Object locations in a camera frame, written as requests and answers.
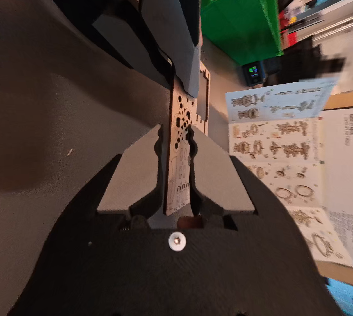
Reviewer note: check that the folded assembly instruction leaflet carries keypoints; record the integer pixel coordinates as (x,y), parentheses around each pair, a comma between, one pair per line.
(275,142)

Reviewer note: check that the long green plastic bin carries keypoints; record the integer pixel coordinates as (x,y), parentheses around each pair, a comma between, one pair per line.
(240,24)

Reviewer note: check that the black power bank with display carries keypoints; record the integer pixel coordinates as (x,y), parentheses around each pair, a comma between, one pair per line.
(255,73)

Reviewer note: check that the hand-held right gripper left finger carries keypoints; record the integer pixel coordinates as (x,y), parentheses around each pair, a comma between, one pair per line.
(132,178)

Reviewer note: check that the white printed paper sheet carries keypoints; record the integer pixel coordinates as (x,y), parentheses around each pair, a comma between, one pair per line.
(342,170)

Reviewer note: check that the wooden laser-cut parts sheet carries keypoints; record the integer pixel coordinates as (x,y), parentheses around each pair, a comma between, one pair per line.
(171,178)

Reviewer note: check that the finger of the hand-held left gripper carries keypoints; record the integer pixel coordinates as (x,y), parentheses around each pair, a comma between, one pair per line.
(168,18)
(121,37)

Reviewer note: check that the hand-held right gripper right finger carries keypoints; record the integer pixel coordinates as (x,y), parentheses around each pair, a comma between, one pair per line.
(220,183)

